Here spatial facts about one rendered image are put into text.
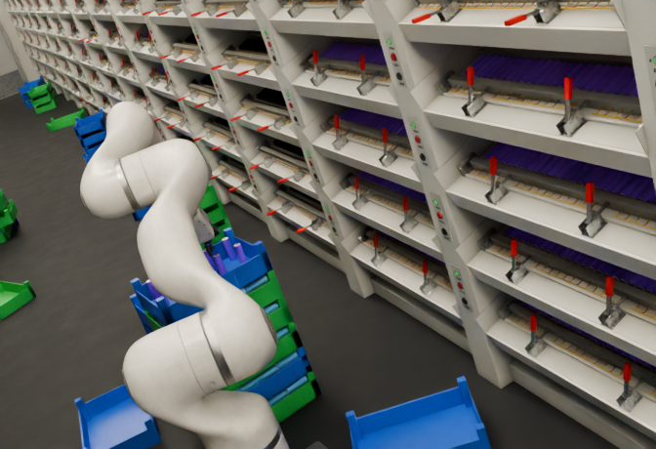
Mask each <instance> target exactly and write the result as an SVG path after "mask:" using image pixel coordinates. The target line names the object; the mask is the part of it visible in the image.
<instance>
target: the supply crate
mask: <svg viewBox="0 0 656 449"><path fill-rule="evenodd" d="M223 232H224V234H225V237H228V239H229V242H230V244H231V247H232V249H233V252H234V254H235V257H236V259H235V260H233V261H231V260H230V259H229V257H228V254H227V252H226V248H225V246H224V243H223V241H220V242H218V243H216V244H215V245H213V247H214V251H213V256H214V255H216V254H220V255H221V258H222V260H223V262H224V265H225V269H226V271H227V273H225V274H223V275H221V274H220V272H219V270H218V269H217V270H216V273H217V274H218V275H219V276H220V277H221V278H223V279H224V280H225V281H227V282H228V283H230V284H231V285H233V286H234V287H236V288H237V289H240V288H242V287H244V286H245V285H247V284H249V283H250V282H252V281H254V280H255V279H257V278H259V277H261V276H262V275H264V274H266V273H267V272H269V271H271V270H272V269H273V267H272V265H271V262H270V260H269V257H268V255H267V251H266V248H265V246H264V243H263V242H262V241H258V242H256V243H254V244H250V243H248V242H246V241H244V240H242V239H239V238H237V237H235V236H234V233H233V231H232V228H230V227H228V228H226V229H224V230H223ZM236 243H240V244H241V247H242V249H243V252H244V254H245V257H246V259H247V261H246V262H245V263H243V264H241V263H240V261H239V259H238V256H237V254H236V251H235V249H234V244H236ZM130 282H131V284H132V286H133V288H134V291H135V293H136V295H137V297H138V299H139V301H140V303H141V306H142V307H143V308H144V309H145V310H146V311H148V312H149V313H150V314H151V315H153V316H154V317H155V318H156V319H157V320H159V321H160V322H161V323H162V324H164V325H165V326H168V325H170V324H172V323H175V322H177V321H180V320H182V319H184V318H187V317H189V316H191V315H194V314H195V313H198V312H200V311H202V310H204V309H203V308H200V307H196V306H187V305H183V304H179V303H176V302H174V301H171V300H169V299H168V300H169V303H170V305H169V306H168V304H167V302H166V300H165V298H164V297H162V296H161V297H159V298H157V299H156V300H154V299H153V297H152V295H151V293H150V291H149V288H148V286H147V284H146V283H144V284H143V285H142V283H141V281H140V280H139V279H138V278H135V279H133V280H131V281H130Z"/></svg>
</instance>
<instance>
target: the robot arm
mask: <svg viewBox="0 0 656 449"><path fill-rule="evenodd" d="M211 178H212V169H211V167H210V164H209V162H208V160H207V158H206V156H205V155H204V153H203V152H202V151H201V150H200V149H199V147H198V146H197V145H195V144H194V143H192V142H190V141H187V140H183V139H174V140H169V141H166V142H164V141H163V139H162V137H161V135H160V133H159V131H158V129H157V127H156V125H155V123H154V121H153V119H152V118H151V116H150V114H149V113H148V112H147V110H146V109H145V108H144V107H142V106H141V105H139V104H137V103H135V102H120V103H118V104H116V105H115V106H114V107H113V108H112V109H111V110H110V111H109V113H108V115H107V117H106V138H105V140H104V142H103V143H102V145H101V146H100V147H99V149H98V150H97V151H96V152H95V154H94V155H93V156H92V158H91V159H90V161H89V163H88V164H87V166H86V168H85V171H84V173H83V176H82V180H81V185H80V196H81V198H82V201H83V203H84V205H85V207H86V208H87V210H88V212H89V213H91V214H93V215H94V216H96V217H98V218H101V219H106V220H112V219H118V218H121V217H124V216H127V215H130V214H132V213H135V212H137V211H139V210H141V209H144V208H146V207H149V206H151V205H152V207H151V208H150V209H149V211H148V212H147V213H146V214H145V216H144V217H143V220H142V222H141V223H140V226H139V229H138V235H137V239H138V248H139V252H140V255H141V258H142V262H143V267H144V269H145V272H146V274H147V276H148V278H149V280H150V282H151V284H152V285H153V286H154V288H155V289H156V290H157V291H158V292H159V293H160V294H162V295H163V296H165V297H166V298H168V299H169V300H171V301H174V302H176V303H179V304H183V305H187V306H196V307H200V308H203V309H204V310H202V311H200V312H198V313H195V314H193V315H191V316H189V317H187V318H184V319H182V320H180V321H177V322H175V323H172V324H170V325H168V326H165V327H163V328H161V329H158V330H156V331H154V332H152V333H150V334H148V335H146V336H144V337H142V338H141V339H139V340H138V341H136V342H135V343H134V344H133V345H132V346H131V347H130V348H129V350H128V351H127V353H126V355H125V358H124V363H123V369H122V374H123V378H124V385H125V386H126V388H127V391H128V392H129V394H130V397H131V398H132V399H133V400H134V401H135V402H136V404H137V405H138V406H139V407H140V408H141V409H143V410H144V411H145V412H146V413H147V414H149V415H150V416H152V417H154V418H156V419H158V420H160V421H162V422H165V423H167V424H170V425H173V426H175V427H178V428H181V429H185V430H188V431H190V432H193V433H194V434H196V435H197V436H198V437H199V439H200V440H201V442H202V443H203V445H204V447H205V448H206V449H290V448H289V446H288V443H287V441H286V439H285V437H284V434H283V432H282V430H281V427H280V425H279V423H278V421H277V419H276V417H275V415H274V412H273V410H272V408H271V406H270V405H269V403H268V402H267V400H266V399H265V398H264V397H263V396H261V395H260V394H257V393H253V392H248V391H229V390H219V389H222V388H225V387H227V386H230V385H232V384H234V383H237V382H239V381H241V380H243V379H246V378H248V377H250V376H252V375H254V374H256V373H258V372H260V371H261V370H263V369H264V368H265V367H267V366H268V364H269V363H270V362H271V360H272V359H273V357H274V356H275V354H276V350H277V343H278V338H277V336H276V332H275V329H274V327H273V324H272V323H271V321H270V319H269V317H268V316H267V314H266V313H265V311H264V310H263V309H262V308H261V307H260V306H259V305H258V304H257V303H256V302H255V301H254V300H252V299H251V298H250V297H249V296H247V295H246V294H245V293H243V292H242V291H240V290H239V289H237V288H236V287H234V286H233V285H231V284H230V283H228V282H227V281H225V280H224V279H223V278H221V277H220V276H219V275H218V274H217V273H216V272H215V271H214V270H213V268H212V267H211V265H210V264H209V262H208V260H207V258H206V256H205V254H204V252H203V250H202V247H201V245H200V244H201V243H205V249H206V251H207V252H208V254H209V256H210V257H213V251H214V247H213V245H212V243H211V242H212V240H213V239H214V237H216V236H217V235H219V234H220V230H219V229H218V228H217V227H215V226H214V225H213V224H212V222H211V220H210V219H209V217H208V216H207V214H206V213H205V212H204V211H203V209H202V208H201V207H200V206H199V204H200V202H201V200H202V198H203V196H204V194H205V192H206V189H207V185H208V181H210V179H211Z"/></svg>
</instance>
